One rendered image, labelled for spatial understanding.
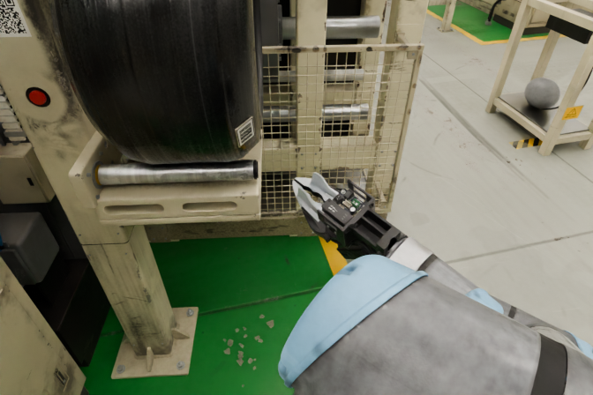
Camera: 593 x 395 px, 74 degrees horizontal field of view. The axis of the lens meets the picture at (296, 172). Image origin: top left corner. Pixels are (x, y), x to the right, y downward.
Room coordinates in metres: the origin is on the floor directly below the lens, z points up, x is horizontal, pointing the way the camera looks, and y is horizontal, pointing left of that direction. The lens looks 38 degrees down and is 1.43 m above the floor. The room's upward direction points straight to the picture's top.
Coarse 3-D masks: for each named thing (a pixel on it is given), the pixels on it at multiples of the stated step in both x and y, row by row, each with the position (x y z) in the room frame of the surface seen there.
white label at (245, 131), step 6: (246, 120) 0.59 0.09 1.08; (252, 120) 0.60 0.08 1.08; (240, 126) 0.58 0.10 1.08; (246, 126) 0.59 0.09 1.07; (252, 126) 0.61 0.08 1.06; (240, 132) 0.59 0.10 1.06; (246, 132) 0.60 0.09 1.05; (252, 132) 0.62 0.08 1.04; (240, 138) 0.59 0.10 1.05; (246, 138) 0.61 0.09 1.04; (240, 144) 0.60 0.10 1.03
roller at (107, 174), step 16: (240, 160) 0.69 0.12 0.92; (256, 160) 0.70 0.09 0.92; (96, 176) 0.65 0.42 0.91; (112, 176) 0.65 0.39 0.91; (128, 176) 0.65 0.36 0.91; (144, 176) 0.66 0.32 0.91; (160, 176) 0.66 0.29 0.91; (176, 176) 0.66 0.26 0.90; (192, 176) 0.66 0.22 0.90; (208, 176) 0.66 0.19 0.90; (224, 176) 0.66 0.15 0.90; (240, 176) 0.67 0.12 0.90; (256, 176) 0.67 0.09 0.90
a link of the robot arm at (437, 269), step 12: (432, 264) 0.34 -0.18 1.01; (444, 264) 0.35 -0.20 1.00; (432, 276) 0.32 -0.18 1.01; (444, 276) 0.32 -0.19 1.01; (456, 276) 0.33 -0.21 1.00; (456, 288) 0.31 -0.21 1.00; (468, 288) 0.31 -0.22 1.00; (480, 288) 0.31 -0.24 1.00; (480, 300) 0.29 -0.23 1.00; (492, 300) 0.30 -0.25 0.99
